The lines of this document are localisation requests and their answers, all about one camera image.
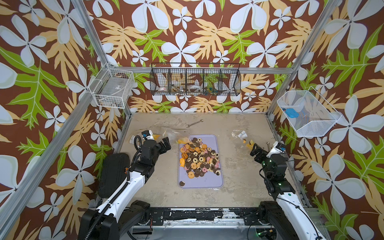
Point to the ziploc bag with cookies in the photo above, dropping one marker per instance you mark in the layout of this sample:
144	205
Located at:
155	135

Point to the blue object in basket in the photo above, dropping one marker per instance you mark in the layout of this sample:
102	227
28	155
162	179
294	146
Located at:
291	113

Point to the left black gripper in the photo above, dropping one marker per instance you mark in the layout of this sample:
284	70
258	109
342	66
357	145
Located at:
166	143

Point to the black mounting rail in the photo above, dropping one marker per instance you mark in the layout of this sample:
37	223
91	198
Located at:
158	216

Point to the lavender plastic tray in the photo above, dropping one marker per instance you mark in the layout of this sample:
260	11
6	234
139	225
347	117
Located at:
201	180

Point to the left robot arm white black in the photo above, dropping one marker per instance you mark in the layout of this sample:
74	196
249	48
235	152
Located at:
114	219

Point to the clear bag of donuts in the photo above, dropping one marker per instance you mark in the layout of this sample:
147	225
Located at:
178	136

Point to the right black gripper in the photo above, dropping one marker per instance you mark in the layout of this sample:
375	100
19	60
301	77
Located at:
253	153

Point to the white mesh basket right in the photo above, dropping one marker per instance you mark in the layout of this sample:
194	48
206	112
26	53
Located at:
317	115

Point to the black wire basket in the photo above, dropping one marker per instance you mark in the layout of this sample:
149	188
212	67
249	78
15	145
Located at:
194	79

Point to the pile of poured cookies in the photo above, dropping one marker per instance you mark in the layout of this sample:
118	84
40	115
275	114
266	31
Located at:
199	159

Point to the white wire basket left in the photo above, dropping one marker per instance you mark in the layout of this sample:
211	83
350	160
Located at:
111	87

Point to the black tool case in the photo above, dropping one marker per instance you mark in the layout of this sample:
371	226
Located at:
113	174

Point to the silver wrench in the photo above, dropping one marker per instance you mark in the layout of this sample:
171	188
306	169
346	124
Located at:
192	124

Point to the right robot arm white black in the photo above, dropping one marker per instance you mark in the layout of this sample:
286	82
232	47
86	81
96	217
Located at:
285	212

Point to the clear bag of cookies back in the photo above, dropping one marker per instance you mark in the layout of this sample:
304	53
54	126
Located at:
241	140

